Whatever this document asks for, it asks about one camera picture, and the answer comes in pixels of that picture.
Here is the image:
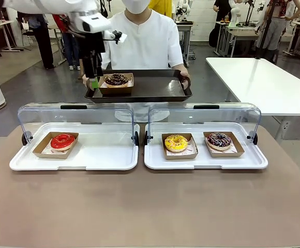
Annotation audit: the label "bystander in red top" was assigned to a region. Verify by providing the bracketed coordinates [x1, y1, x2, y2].
[52, 14, 81, 71]

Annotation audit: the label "clear display lid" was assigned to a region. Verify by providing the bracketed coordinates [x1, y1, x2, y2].
[147, 102, 262, 144]
[17, 102, 136, 145]

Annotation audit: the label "person's left hand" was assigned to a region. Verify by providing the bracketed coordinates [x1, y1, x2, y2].
[179, 71, 191, 90]

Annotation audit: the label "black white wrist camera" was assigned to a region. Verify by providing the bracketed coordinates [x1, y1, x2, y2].
[103, 30, 128, 44]

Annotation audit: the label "red glazed donut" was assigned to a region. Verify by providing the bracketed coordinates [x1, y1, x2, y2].
[32, 131, 80, 159]

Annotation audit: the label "person in white shirt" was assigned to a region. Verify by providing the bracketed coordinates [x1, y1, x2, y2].
[101, 0, 184, 123]

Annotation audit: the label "black lid handle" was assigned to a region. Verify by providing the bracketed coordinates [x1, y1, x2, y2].
[60, 104, 87, 110]
[193, 104, 220, 110]

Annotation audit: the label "glossy red donut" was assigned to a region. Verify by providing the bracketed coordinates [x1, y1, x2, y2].
[50, 133, 76, 152]

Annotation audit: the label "chocolate donut with nuts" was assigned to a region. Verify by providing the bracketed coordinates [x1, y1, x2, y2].
[104, 73, 129, 88]

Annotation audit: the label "chocolate donut rainbow sprinkles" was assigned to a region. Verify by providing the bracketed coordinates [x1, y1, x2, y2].
[207, 132, 232, 151]

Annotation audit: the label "printed paper under red donut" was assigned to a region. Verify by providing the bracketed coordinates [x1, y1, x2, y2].
[40, 144, 74, 156]

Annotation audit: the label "bystander in yellow shirt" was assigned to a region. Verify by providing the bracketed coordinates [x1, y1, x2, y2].
[147, 0, 173, 19]

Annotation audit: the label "chocolate sprinkled donut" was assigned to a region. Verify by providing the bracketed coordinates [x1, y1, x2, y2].
[203, 131, 245, 158]

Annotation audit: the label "white table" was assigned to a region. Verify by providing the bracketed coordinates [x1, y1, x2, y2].
[205, 56, 300, 117]

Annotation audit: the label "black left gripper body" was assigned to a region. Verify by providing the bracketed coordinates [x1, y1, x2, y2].
[81, 30, 106, 61]

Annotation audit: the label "yellow glazed donut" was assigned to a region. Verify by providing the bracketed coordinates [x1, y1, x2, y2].
[161, 133, 199, 161]

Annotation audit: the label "background workbench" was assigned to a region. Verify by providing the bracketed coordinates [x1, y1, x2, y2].
[214, 22, 259, 57]

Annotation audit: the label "bystander in black trousers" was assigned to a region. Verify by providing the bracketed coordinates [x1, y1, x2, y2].
[27, 14, 55, 70]

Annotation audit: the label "white display tray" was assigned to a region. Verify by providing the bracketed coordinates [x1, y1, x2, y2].
[9, 122, 139, 172]
[144, 122, 269, 171]

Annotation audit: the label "yellow sprinkled donut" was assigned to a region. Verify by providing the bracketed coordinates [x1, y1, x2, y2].
[164, 134, 189, 152]

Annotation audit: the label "white face mask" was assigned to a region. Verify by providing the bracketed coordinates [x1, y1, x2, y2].
[121, 0, 151, 13]

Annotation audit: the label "dark brown serving tray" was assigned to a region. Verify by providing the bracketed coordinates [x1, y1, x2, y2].
[84, 69, 193, 104]

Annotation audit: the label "white table leg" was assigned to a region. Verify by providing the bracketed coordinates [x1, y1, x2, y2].
[275, 116, 290, 142]

